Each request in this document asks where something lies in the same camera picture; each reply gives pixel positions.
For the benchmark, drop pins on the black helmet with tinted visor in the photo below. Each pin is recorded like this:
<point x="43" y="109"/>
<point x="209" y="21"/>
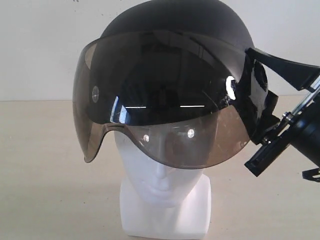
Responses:
<point x="174" y="77"/>

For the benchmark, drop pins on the white mannequin head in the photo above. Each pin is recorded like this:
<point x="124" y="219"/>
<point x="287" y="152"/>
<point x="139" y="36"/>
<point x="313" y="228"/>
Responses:
<point x="160" y="202"/>

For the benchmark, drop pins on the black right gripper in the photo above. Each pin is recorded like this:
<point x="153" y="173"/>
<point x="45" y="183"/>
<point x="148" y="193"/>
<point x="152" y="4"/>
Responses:
<point x="299" y="128"/>

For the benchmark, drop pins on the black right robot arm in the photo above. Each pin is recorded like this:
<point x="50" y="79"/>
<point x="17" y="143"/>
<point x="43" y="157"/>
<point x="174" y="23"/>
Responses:
<point x="299" y="128"/>

